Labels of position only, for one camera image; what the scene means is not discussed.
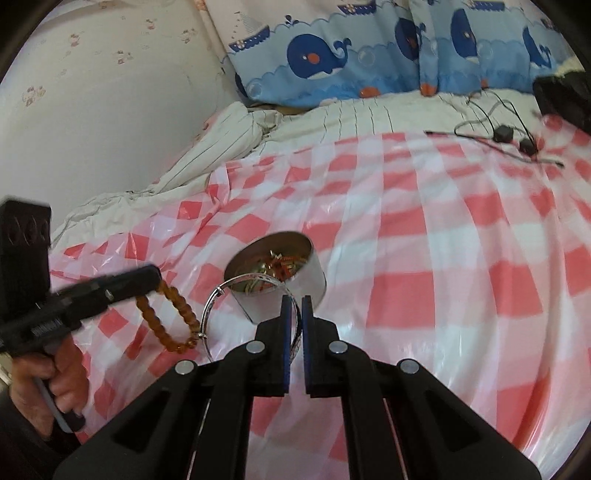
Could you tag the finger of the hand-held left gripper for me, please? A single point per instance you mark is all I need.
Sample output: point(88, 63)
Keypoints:
point(134, 279)

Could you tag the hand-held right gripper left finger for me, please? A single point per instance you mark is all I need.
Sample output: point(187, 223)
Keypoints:
point(288, 350)

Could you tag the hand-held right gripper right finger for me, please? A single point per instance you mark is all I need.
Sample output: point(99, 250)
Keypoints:
point(308, 360)

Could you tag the thin silver bangle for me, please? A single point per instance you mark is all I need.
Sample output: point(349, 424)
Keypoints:
point(298, 341)

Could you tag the round metal tin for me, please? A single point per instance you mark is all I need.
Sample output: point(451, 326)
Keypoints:
point(304, 281)

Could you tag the person's left forearm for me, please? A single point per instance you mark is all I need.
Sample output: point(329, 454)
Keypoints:
point(23, 443)

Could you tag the person's left hand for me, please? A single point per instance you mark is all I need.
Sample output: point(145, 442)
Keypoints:
point(69, 383)

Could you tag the striped white quilt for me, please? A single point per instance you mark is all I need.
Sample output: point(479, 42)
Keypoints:
point(207, 152)

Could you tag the red checkered plastic sheet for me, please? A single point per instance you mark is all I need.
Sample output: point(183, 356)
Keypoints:
point(415, 230)

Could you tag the striped white bedsheet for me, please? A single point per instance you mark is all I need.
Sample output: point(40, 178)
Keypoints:
point(369, 115)

